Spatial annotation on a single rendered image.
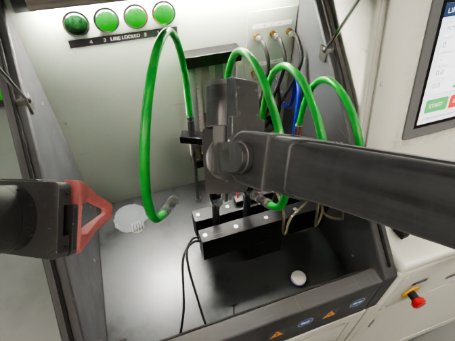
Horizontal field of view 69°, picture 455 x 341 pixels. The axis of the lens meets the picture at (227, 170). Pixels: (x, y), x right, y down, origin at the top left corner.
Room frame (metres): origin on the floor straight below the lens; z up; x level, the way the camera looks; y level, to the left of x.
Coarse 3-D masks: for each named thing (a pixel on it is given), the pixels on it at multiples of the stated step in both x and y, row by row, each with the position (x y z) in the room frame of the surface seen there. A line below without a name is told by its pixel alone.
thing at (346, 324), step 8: (360, 312) 0.34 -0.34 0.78; (344, 320) 0.33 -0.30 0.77; (352, 320) 0.34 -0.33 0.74; (320, 328) 0.30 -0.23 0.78; (328, 328) 0.31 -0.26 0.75; (336, 328) 0.32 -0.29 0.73; (344, 328) 0.34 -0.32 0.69; (352, 328) 0.35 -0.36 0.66; (296, 336) 0.28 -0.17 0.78; (304, 336) 0.29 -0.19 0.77; (312, 336) 0.30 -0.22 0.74; (320, 336) 0.31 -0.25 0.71; (328, 336) 0.32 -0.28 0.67; (336, 336) 0.33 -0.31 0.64; (344, 336) 0.34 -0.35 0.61
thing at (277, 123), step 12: (240, 48) 0.57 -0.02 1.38; (228, 60) 0.63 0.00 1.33; (252, 60) 0.52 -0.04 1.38; (228, 72) 0.64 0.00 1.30; (264, 84) 0.47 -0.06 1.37; (276, 108) 0.44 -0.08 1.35; (276, 120) 0.42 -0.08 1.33; (276, 132) 0.41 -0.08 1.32; (252, 192) 0.48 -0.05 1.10; (264, 204) 0.42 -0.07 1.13; (276, 204) 0.38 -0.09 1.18
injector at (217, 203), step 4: (212, 196) 0.48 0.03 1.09; (216, 196) 0.48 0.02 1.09; (220, 196) 0.48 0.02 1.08; (212, 200) 0.48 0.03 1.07; (216, 200) 0.47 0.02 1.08; (220, 200) 0.46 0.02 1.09; (212, 204) 0.48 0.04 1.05; (216, 204) 0.46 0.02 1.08; (220, 204) 0.46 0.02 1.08; (212, 208) 0.48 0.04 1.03; (216, 208) 0.48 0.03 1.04; (212, 212) 0.49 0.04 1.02; (216, 212) 0.48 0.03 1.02; (216, 216) 0.48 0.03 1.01; (216, 220) 0.48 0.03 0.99; (216, 224) 0.48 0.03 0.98
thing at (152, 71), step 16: (160, 32) 0.52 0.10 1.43; (176, 32) 0.59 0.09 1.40; (160, 48) 0.47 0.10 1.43; (176, 48) 0.63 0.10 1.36; (144, 96) 0.39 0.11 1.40; (144, 112) 0.37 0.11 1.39; (144, 128) 0.35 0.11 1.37; (144, 144) 0.34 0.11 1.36; (144, 160) 0.32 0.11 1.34; (144, 176) 0.31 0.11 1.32; (144, 192) 0.30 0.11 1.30; (144, 208) 0.30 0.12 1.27
